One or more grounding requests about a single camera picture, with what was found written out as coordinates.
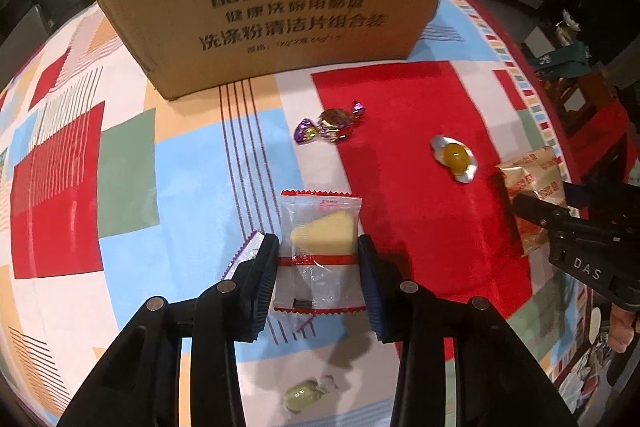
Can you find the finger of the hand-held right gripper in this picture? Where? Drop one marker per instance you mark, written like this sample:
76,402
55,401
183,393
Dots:
600,197
537,209

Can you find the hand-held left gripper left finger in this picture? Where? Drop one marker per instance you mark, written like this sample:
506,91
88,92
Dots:
257,279

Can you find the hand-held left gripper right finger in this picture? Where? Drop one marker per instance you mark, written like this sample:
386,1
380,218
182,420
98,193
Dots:
372,287

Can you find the gold foil snack packet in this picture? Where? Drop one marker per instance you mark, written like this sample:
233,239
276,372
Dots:
532,182

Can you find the clear packet with yellow cake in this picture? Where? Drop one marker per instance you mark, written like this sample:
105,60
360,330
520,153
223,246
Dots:
317,237

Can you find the brown cardboard box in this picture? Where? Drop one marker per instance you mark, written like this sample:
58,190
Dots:
280,2

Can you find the person's right hand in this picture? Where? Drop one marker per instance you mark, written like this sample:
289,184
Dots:
624,328

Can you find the dark striped long packet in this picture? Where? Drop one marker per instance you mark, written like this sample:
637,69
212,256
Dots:
245,253

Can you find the red bag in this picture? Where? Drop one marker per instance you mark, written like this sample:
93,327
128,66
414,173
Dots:
600,122

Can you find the yellow jelly cup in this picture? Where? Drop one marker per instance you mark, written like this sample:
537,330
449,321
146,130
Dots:
455,156

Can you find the green wrapped candy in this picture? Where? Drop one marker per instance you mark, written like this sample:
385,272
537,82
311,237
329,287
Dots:
304,394

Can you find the colourful patchwork tablecloth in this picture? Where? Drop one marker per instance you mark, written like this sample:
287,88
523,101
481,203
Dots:
150,207

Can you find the green cloth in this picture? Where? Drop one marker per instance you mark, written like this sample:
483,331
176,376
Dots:
565,57

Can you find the purple foil wrapped candy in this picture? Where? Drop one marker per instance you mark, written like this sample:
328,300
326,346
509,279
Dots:
330,124

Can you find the white figurine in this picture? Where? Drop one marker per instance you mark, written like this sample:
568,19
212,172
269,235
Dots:
567,27

